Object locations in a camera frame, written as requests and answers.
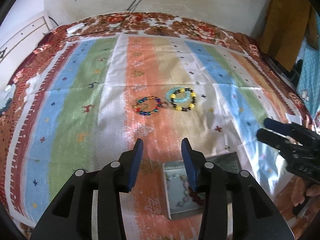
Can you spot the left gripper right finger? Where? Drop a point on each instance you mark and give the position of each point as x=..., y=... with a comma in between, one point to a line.
x=194, y=162

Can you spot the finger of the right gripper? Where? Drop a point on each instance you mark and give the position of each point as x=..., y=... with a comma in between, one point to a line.
x=272, y=139
x=278, y=127

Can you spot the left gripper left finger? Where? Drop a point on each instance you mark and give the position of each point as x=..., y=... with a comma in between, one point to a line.
x=130, y=162

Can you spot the right hand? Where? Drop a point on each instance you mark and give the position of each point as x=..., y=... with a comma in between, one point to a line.
x=301, y=191

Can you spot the silver metal tin box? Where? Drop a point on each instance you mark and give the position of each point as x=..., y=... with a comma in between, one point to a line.
x=179, y=201

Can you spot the striped colourful mat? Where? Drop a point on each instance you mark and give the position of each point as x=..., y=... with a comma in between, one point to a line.
x=100, y=104

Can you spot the yellow hanging cloth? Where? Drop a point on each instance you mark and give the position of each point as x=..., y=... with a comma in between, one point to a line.
x=288, y=23

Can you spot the grey crumpled cloth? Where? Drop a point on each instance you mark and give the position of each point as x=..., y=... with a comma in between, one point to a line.
x=6, y=97

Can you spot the white charger adapter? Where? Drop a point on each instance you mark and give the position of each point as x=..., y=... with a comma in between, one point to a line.
x=75, y=28

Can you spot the white bed headboard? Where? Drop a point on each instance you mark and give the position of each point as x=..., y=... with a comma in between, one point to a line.
x=25, y=40

